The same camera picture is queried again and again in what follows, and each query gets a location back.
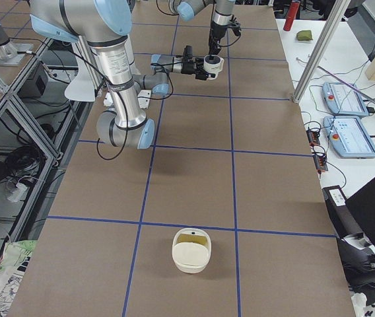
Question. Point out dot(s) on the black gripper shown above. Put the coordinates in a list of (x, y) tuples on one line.
[(216, 34), (186, 67)]

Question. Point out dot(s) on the white HOME mug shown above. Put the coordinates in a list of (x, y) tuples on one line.
[(216, 66)]

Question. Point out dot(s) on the red cylinder bottle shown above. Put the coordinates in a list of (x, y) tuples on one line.
[(291, 14)]

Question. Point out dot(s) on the black orange adapter board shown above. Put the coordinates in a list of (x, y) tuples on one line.
[(313, 137)]

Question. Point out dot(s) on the far teach pendant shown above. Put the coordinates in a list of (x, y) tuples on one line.
[(342, 100)]

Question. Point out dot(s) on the teach pendant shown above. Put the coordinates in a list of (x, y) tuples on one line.
[(348, 137), (342, 100)]

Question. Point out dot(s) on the near teach pendant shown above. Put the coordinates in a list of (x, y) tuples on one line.
[(348, 137)]

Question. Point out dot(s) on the black white device box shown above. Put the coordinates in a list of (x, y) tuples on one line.
[(342, 220)]

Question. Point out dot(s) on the black power brick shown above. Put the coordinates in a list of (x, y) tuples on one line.
[(4, 170)]

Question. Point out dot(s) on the patterned cloth bag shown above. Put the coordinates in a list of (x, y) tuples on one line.
[(13, 264)]

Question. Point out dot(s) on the aluminium frame post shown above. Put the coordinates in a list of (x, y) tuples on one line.
[(324, 39)]

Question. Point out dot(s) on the white basket with handle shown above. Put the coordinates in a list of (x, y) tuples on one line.
[(191, 250)]

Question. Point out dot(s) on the aluminium frame rack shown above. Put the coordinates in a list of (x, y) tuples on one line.
[(38, 128)]

